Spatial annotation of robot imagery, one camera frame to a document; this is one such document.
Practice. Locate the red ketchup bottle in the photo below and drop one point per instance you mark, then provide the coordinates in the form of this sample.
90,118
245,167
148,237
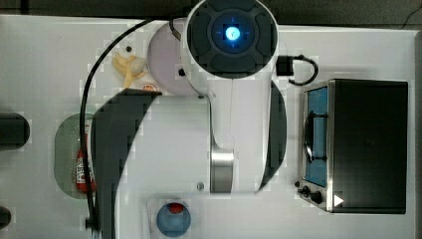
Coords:
80,172

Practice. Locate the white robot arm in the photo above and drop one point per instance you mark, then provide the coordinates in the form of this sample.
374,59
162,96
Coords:
163,162

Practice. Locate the green oval strainer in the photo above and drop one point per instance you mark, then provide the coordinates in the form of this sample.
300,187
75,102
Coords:
66,164

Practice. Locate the orange slice toy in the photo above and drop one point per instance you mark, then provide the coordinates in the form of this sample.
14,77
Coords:
149,87

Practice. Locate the grey round plate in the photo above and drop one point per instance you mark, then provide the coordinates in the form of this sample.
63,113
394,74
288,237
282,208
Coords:
164,63

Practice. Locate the peeled toy banana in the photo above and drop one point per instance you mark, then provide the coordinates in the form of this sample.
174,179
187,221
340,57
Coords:
131,68

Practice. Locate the red toy tomato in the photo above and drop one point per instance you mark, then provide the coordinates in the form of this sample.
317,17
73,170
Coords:
175,208

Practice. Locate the blue bowl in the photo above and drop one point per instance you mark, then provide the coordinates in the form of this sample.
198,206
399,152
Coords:
173,225

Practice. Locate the silver toaster oven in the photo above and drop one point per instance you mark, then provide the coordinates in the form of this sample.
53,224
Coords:
354,147

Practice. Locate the dark round object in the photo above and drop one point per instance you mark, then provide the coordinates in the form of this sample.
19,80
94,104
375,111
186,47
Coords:
5,217

